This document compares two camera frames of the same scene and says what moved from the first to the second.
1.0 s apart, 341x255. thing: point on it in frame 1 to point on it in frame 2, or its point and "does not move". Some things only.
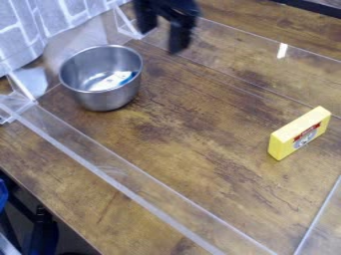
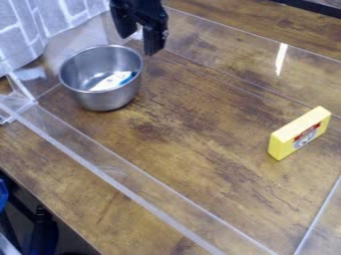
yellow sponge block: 299,133 does not move
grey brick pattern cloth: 30,21 does not move
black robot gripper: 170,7 to 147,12
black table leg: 46,232 does not move
